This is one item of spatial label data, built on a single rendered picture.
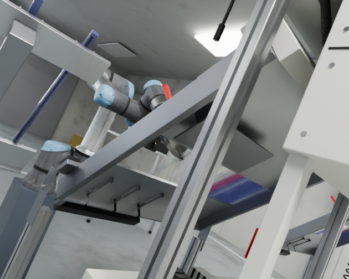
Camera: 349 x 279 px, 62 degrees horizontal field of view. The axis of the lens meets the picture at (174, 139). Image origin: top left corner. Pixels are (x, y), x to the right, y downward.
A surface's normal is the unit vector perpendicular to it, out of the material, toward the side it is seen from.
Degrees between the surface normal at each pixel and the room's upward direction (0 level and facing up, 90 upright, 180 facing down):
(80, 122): 90
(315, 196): 90
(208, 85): 90
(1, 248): 90
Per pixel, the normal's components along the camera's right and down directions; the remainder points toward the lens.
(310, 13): -0.40, 0.91
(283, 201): -0.66, -0.34
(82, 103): 0.61, 0.21
